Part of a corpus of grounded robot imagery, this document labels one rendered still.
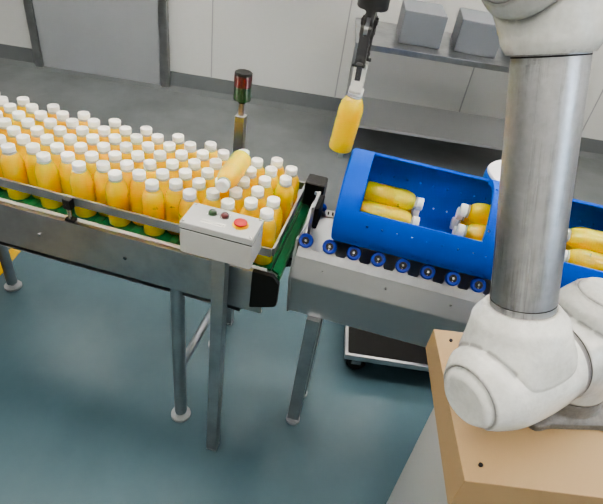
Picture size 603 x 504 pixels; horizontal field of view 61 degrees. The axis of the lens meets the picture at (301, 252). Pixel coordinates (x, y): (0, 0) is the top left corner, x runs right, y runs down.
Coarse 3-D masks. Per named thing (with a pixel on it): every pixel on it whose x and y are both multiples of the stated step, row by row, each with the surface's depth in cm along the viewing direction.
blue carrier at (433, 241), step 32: (352, 160) 142; (384, 160) 155; (352, 192) 140; (416, 192) 163; (448, 192) 160; (480, 192) 156; (352, 224) 142; (384, 224) 140; (448, 224) 163; (576, 224) 156; (416, 256) 146; (448, 256) 141; (480, 256) 138
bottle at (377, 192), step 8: (368, 184) 155; (376, 184) 155; (384, 184) 155; (368, 192) 154; (376, 192) 154; (384, 192) 153; (392, 192) 153; (400, 192) 153; (408, 192) 154; (376, 200) 155; (384, 200) 154; (392, 200) 153; (400, 200) 153; (408, 200) 153; (416, 200) 154; (408, 208) 154
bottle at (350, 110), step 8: (352, 96) 132; (344, 104) 133; (352, 104) 132; (360, 104) 133; (344, 112) 133; (352, 112) 133; (360, 112) 134; (336, 120) 136; (344, 120) 134; (352, 120) 134; (336, 128) 137; (344, 128) 135; (352, 128) 136; (336, 136) 138; (344, 136) 137; (352, 136) 137; (336, 144) 139; (344, 144) 138; (352, 144) 140; (344, 152) 140
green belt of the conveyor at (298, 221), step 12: (0, 192) 164; (36, 204) 162; (300, 204) 182; (96, 216) 161; (300, 216) 176; (120, 228) 158; (132, 228) 159; (288, 228) 169; (300, 228) 173; (168, 240) 156; (288, 240) 164; (276, 252) 159; (288, 252) 162; (252, 264) 153; (276, 264) 154
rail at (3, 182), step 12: (0, 180) 157; (12, 180) 156; (24, 192) 157; (36, 192) 156; (48, 192) 155; (84, 204) 154; (96, 204) 153; (120, 216) 153; (132, 216) 152; (144, 216) 151; (168, 228) 151; (264, 252) 148
